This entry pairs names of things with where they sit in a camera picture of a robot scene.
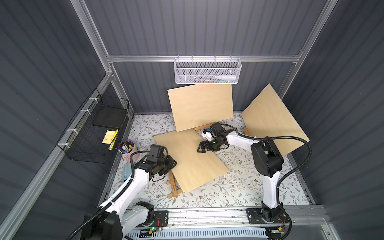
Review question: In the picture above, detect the plywood board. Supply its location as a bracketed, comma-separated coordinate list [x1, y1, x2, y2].
[154, 129, 229, 193]
[168, 84, 234, 132]
[242, 85, 310, 142]

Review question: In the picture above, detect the wooden easel frame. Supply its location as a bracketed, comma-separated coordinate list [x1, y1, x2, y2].
[194, 123, 214, 133]

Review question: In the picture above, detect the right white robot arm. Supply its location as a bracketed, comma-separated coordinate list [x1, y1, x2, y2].
[197, 123, 284, 223]

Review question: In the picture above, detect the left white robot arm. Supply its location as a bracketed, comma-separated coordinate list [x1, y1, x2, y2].
[67, 145, 177, 240]

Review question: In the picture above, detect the teal calculator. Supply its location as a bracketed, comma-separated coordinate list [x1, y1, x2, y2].
[122, 163, 132, 182]

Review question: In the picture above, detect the pink pen cup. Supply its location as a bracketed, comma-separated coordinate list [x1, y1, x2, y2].
[116, 140, 138, 162]

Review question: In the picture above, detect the yellow ruler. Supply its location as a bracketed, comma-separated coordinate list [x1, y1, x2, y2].
[108, 130, 119, 151]

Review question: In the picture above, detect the yellow sticky note pad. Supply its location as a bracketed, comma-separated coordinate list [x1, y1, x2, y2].
[102, 130, 119, 144]

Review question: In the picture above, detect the white marker in basket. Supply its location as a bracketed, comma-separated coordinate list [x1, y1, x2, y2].
[215, 75, 238, 84]

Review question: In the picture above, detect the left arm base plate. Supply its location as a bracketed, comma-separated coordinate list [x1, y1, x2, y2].
[135, 211, 169, 228]

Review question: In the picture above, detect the black wire mesh basket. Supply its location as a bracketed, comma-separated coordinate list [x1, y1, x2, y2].
[57, 89, 130, 164]

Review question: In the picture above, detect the white wire mesh basket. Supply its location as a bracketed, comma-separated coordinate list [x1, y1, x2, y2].
[173, 57, 242, 85]

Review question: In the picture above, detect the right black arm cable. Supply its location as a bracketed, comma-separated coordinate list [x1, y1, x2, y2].
[220, 122, 313, 240]

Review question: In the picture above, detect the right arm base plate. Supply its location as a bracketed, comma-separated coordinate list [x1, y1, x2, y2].
[246, 207, 289, 224]

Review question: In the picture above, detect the aluminium rail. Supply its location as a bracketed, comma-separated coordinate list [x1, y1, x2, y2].
[86, 204, 328, 229]

